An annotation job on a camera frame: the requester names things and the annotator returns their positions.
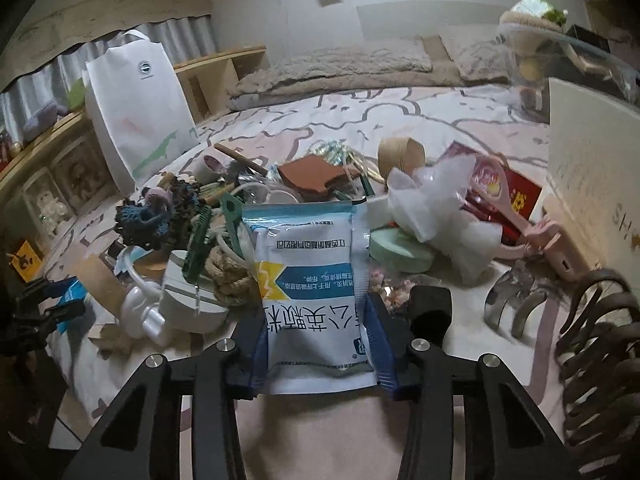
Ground purple plush toy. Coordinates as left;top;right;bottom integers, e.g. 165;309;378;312
22;100;68;141

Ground red packet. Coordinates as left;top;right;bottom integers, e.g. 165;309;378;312
447;141;543;246

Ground green plastic clip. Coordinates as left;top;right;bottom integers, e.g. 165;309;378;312
182;195;243;281

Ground dark blue crochet piece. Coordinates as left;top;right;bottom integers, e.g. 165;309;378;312
114;175;208;251

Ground printed beige valance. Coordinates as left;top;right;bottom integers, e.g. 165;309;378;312
0;0;211;93

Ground pink plastic clip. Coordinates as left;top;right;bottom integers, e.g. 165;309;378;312
502;215;583;281

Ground white plastic holder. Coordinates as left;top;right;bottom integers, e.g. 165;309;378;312
159;250;231;333

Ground green snack packet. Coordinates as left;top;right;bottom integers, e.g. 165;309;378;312
512;0;568;26

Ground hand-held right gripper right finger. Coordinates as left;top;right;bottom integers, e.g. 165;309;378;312
367;294;581;480

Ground white round plastic bottle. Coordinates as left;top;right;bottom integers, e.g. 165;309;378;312
120;280;173;346

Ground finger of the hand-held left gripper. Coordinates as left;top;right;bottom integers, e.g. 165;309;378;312
7;277;76;306
12;300;87;335

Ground small wooden block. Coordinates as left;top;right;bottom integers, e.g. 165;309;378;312
95;320;136;356

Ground brown leather piece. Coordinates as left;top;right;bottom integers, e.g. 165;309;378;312
277;155;361;196

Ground clear doll display case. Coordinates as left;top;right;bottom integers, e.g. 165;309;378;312
22;167;76;238
50;140;113;211

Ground green plush toy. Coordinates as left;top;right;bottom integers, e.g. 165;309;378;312
67;77;91;111

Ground brown wooden stick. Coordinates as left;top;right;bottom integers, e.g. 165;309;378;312
215;143;266;173

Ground blue white medicine sachet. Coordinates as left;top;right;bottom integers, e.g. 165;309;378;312
241;203;381;396

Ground white cardboard box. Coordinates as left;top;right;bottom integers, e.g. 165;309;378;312
542;77;640;271

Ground clear plastic storage bin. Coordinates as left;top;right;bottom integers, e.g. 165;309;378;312
500;25;640;121

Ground mint green round box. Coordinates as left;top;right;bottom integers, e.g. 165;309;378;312
368;225;435;273

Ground quilted beige pillow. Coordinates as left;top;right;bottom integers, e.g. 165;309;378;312
440;25;516;83
272;35;433;78

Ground black box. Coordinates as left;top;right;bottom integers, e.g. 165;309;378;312
565;24;613;53

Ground white tote bag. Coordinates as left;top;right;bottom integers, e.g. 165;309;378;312
82;30;198;196

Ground beige fluffy blanket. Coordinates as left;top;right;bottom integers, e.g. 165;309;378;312
227;35;516;111

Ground white knotted plastic bag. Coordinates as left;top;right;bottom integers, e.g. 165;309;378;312
387;155;503;283

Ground brown hair claw clip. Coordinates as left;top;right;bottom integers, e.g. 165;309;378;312
554;269;640;448

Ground yellow card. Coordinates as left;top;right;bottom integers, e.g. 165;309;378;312
9;240;42;283

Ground white headboard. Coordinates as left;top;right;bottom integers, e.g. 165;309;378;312
356;0;506;41

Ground small white roll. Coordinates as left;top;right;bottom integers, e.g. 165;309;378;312
192;154;231;185

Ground blue packet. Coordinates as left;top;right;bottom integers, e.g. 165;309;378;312
50;280;93;333

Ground clear plastic wrappers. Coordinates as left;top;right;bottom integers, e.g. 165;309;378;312
305;140;361;166

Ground grey curtain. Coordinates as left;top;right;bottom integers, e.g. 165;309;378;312
0;12;216;146

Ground beige rope knot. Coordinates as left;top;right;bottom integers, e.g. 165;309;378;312
207;245;258;306

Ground silver metal hair claw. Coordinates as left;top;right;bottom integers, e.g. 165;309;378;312
484;265;548;336

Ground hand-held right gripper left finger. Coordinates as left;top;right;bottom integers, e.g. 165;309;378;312
65;305;273;480

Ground beige fluffy pouch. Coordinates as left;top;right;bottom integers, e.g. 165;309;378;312
499;10;551;41

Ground wooden shelf unit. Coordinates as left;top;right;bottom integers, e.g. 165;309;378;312
0;46;268;241

